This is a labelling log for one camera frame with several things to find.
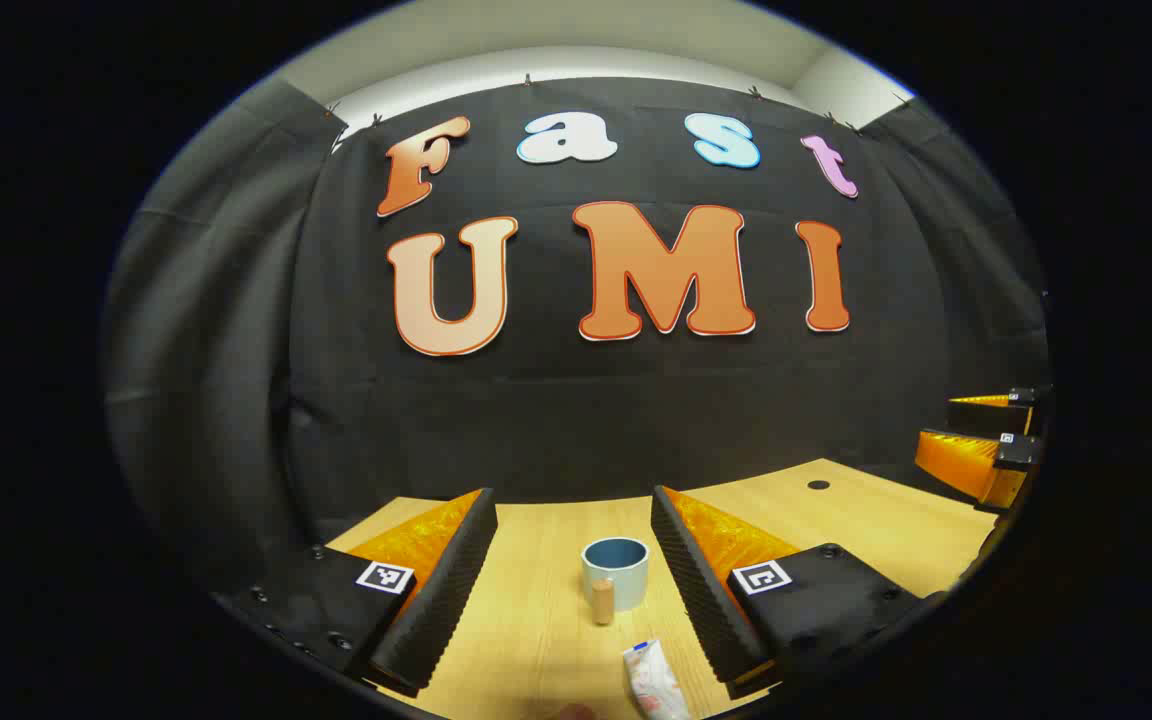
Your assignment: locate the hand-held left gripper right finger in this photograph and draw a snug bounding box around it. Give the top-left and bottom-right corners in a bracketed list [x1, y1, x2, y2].
[650, 485, 947, 701]

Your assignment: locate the blue and white cup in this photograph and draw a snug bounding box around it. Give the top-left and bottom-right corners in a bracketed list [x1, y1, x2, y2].
[581, 537, 650, 627]

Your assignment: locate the wooden desktop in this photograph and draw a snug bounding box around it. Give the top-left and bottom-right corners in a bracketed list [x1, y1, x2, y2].
[326, 458, 1002, 720]

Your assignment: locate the black backdrop cloth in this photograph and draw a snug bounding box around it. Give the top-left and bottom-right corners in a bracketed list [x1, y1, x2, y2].
[101, 75, 1052, 601]

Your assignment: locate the white toothpaste tube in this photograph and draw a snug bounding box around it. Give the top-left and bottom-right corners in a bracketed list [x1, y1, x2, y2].
[622, 640, 692, 720]

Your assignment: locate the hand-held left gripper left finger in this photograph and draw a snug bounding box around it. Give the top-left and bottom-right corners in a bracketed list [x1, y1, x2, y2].
[216, 487, 499, 698]

